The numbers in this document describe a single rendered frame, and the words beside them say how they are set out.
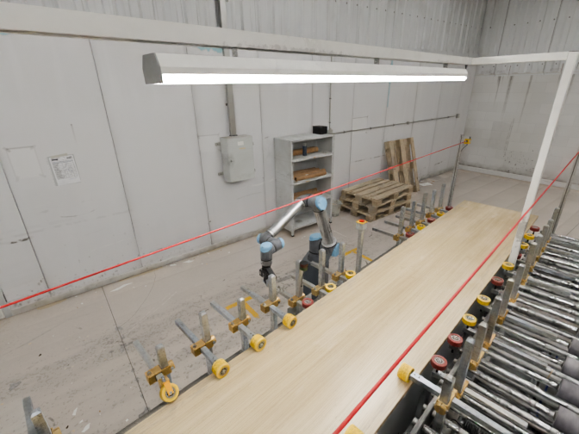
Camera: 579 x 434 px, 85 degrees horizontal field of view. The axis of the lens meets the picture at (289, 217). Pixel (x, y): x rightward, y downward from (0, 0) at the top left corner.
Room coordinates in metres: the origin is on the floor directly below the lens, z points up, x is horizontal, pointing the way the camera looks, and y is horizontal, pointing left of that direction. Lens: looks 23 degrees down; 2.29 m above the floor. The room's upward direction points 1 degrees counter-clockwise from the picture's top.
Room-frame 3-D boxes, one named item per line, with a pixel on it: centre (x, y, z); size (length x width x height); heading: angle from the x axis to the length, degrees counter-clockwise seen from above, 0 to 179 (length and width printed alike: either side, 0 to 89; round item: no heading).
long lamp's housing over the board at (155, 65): (1.83, -0.47, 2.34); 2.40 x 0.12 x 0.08; 134
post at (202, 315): (1.37, 0.48, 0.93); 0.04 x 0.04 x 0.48; 44
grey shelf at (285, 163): (5.04, -0.27, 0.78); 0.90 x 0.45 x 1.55; 127
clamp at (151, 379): (1.18, 0.68, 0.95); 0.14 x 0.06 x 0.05; 134
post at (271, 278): (1.72, 0.12, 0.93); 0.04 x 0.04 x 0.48; 44
